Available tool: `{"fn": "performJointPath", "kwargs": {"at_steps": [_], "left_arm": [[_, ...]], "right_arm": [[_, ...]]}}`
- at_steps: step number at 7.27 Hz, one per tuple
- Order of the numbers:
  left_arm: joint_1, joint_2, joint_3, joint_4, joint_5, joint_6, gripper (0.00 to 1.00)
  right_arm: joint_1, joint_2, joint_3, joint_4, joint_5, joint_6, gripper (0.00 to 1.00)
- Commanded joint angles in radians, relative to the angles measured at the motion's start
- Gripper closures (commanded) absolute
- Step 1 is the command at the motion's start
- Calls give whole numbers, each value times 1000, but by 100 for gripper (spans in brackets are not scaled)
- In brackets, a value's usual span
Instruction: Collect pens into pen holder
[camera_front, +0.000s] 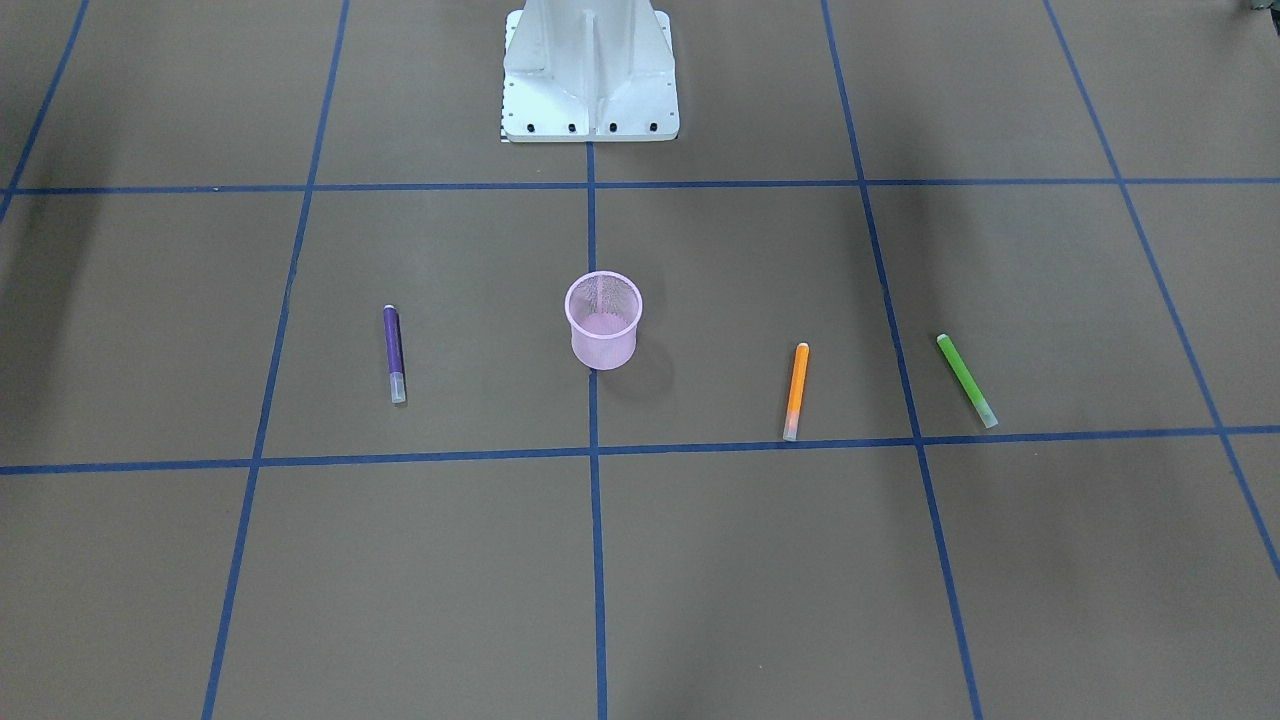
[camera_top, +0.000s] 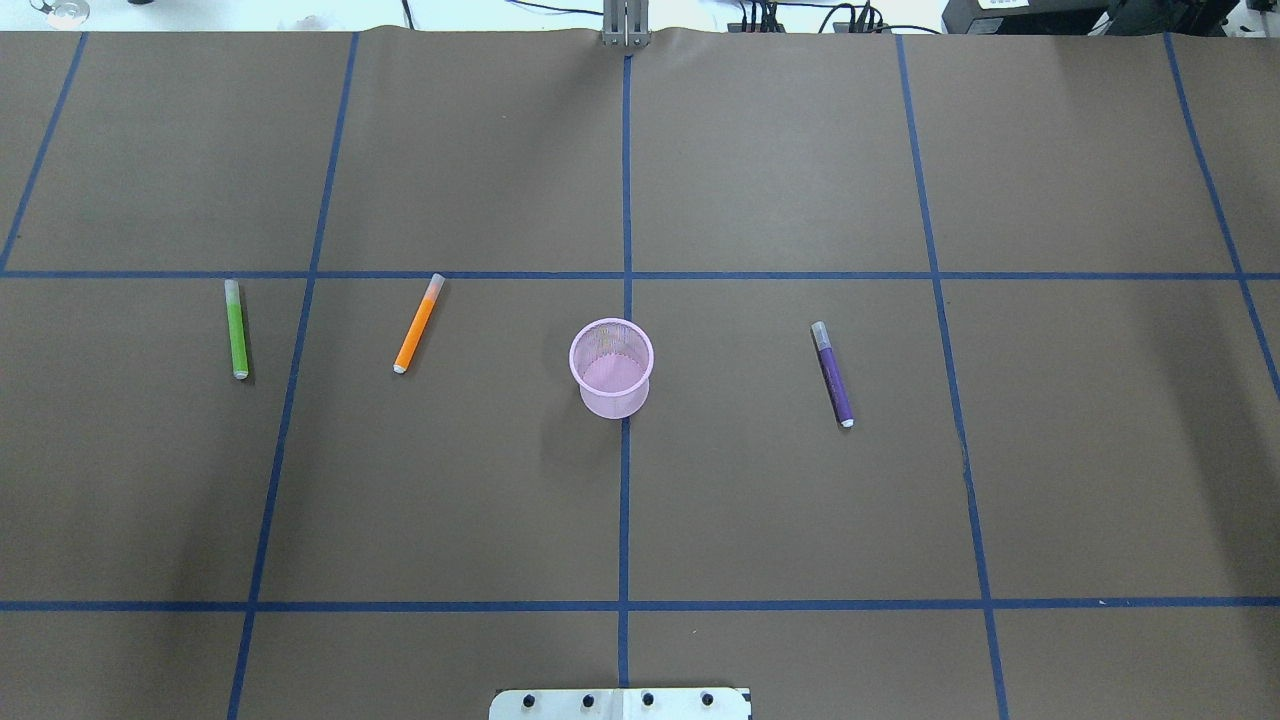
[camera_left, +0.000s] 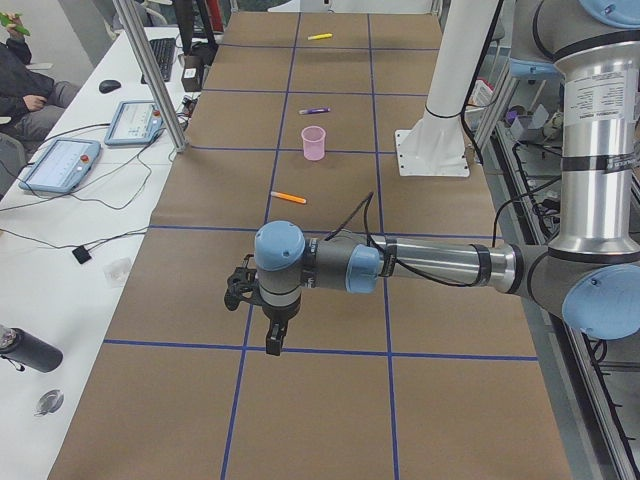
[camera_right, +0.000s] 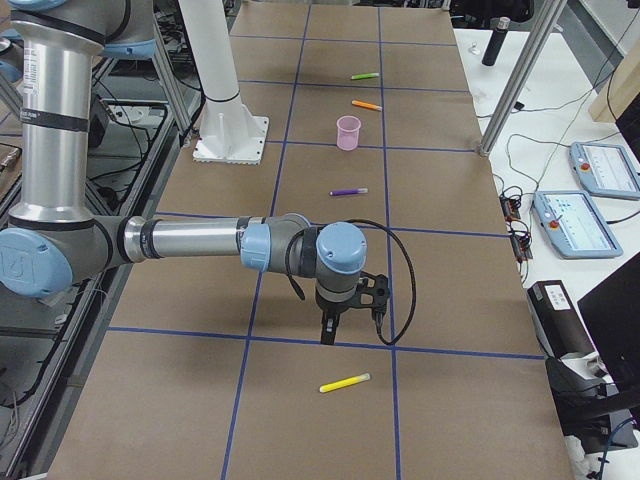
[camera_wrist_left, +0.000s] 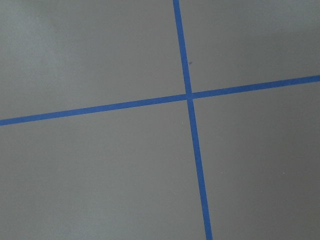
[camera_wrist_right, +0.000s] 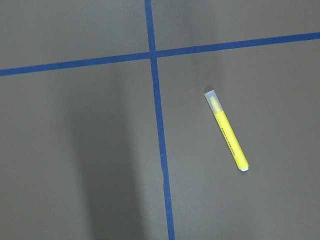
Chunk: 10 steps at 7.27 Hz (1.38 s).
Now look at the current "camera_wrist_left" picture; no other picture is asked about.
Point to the blue tape grid lines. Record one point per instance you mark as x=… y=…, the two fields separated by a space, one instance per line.
x=189 y=96

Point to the brown paper table cover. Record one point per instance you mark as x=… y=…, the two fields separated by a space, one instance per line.
x=130 y=174

